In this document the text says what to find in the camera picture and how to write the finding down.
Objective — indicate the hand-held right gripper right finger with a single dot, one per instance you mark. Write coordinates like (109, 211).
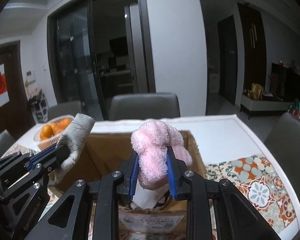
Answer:
(172, 180)

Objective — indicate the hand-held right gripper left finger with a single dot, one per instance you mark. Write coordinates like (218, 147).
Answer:
(133, 177)

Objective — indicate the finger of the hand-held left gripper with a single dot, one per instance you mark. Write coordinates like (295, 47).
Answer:
(55, 165)
(50, 153)

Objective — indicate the black white striped sock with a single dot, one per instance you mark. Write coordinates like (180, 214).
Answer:
(163, 201)

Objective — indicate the pale purple cloth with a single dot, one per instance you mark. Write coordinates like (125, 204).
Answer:
(147, 198)

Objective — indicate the grey patterned cloth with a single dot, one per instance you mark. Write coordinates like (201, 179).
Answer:
(77, 130)

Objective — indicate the brown cardboard box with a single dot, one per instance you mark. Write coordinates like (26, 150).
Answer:
(107, 150)

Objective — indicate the pink fluffy sock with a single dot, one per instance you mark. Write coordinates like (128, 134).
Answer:
(152, 142)

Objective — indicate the clear plastic fruit basket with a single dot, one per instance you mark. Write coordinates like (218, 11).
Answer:
(43, 143)

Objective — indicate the pile of oranges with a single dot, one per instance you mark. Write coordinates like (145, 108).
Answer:
(46, 131)

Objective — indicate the grey dining chair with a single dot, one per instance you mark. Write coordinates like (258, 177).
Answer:
(145, 106)
(1, 145)
(65, 111)
(290, 140)

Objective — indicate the shoe rack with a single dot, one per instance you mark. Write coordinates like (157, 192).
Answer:
(38, 110)

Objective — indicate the dark wooden door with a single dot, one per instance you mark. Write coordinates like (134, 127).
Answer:
(15, 92)

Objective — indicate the white intercom panel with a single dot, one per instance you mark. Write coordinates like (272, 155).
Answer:
(30, 76)

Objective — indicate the dark sliding glass door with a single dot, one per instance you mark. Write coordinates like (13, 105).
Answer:
(72, 55)

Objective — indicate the white low cabinet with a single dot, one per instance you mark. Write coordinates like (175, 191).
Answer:
(262, 106)

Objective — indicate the dark interior door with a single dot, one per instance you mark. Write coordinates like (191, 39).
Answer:
(227, 65)

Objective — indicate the dark display cabinet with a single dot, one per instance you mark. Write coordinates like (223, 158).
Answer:
(292, 85)

